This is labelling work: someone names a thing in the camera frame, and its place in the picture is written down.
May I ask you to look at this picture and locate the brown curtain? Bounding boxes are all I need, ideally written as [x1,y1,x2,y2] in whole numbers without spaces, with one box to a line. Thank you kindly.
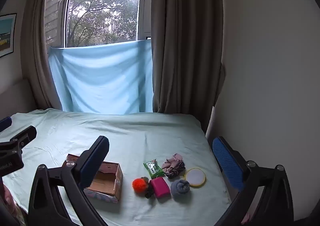
[21,0,75,111]
[151,0,227,136]

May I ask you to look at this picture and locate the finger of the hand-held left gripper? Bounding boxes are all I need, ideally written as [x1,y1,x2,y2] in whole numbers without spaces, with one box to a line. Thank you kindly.
[0,117,12,132]
[0,126,37,151]

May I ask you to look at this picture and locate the cardboard box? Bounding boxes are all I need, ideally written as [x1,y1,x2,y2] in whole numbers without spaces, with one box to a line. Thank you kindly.
[61,154,123,203]

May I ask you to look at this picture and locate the black sock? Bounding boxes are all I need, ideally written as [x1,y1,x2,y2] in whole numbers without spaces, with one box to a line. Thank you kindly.
[145,181,157,199]

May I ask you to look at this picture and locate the grey-blue sock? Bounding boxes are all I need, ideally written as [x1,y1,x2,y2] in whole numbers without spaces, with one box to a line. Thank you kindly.
[170,179,191,196]

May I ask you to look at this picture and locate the black printed scrunchie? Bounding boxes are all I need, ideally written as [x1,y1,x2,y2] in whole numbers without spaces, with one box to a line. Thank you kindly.
[165,161,186,179]

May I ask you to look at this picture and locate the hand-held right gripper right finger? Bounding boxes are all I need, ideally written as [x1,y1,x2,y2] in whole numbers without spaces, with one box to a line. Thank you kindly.
[212,136,294,226]

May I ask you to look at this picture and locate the window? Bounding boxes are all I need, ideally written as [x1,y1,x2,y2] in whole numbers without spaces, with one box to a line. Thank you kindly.
[65,0,152,48]

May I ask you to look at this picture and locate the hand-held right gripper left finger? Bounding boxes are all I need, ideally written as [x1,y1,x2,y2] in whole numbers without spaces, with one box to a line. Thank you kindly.
[28,136,110,226]

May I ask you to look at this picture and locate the pink cloth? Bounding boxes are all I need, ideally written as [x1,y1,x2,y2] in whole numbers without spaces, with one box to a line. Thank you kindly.
[161,153,184,170]

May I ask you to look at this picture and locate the green snack packet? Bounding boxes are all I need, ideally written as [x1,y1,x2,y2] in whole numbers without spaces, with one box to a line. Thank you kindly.
[143,158,165,179]

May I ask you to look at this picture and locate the yellow round puff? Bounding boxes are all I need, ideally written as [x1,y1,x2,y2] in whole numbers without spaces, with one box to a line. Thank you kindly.
[185,168,207,188]

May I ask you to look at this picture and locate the person's left hand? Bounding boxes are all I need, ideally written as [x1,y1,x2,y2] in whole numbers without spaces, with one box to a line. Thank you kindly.
[2,186,16,210]

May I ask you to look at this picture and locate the mint green bed sheet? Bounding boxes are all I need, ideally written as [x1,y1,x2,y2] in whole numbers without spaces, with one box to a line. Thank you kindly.
[0,108,232,226]

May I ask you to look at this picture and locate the framed wall picture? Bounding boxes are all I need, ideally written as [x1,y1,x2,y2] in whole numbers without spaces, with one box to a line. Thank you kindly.
[0,13,17,58]

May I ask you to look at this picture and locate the window shutter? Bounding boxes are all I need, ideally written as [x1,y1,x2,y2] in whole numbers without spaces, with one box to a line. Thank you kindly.
[44,0,67,44]

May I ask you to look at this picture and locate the beige headboard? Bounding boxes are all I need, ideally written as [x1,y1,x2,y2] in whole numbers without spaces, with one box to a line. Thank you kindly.
[0,78,36,119]

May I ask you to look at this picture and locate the orange pompom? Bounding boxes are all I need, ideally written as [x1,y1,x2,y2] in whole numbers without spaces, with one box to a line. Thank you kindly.
[132,176,150,193]

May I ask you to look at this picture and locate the light blue hanging cloth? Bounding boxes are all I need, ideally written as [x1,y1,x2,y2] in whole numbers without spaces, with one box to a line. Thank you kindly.
[48,39,153,114]

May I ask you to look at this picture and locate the magenta sponge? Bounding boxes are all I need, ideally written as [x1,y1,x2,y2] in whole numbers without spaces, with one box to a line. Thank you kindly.
[149,177,171,198]

